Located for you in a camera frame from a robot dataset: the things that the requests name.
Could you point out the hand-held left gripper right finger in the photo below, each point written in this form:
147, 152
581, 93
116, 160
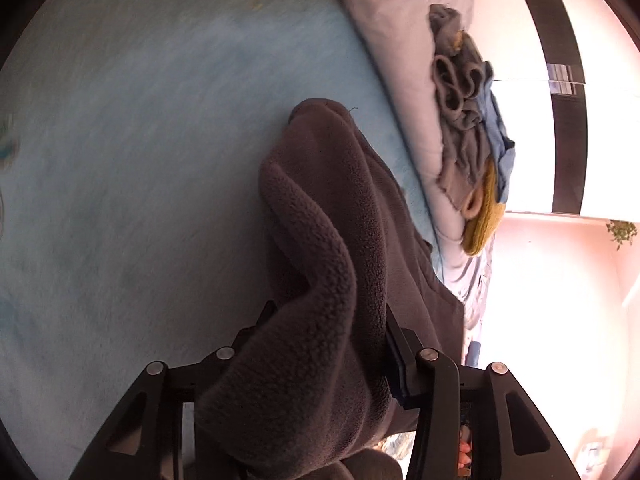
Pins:
402, 385

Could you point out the green potted plant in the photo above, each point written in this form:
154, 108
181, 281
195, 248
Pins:
622, 232

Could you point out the black wall strip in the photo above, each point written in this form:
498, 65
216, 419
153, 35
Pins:
565, 110

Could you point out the teal printed plush blanket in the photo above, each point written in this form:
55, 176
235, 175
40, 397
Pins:
125, 160

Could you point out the folded blue cloth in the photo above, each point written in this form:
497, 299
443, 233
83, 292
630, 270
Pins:
500, 145

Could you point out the mustard knitted sweater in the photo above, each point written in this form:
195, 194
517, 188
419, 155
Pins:
485, 230

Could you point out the dark grey fleece garment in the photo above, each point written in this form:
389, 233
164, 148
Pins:
320, 260

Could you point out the crumpled grey cloth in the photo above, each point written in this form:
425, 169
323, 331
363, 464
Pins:
460, 125

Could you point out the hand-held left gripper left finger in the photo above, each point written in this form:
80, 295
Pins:
150, 400

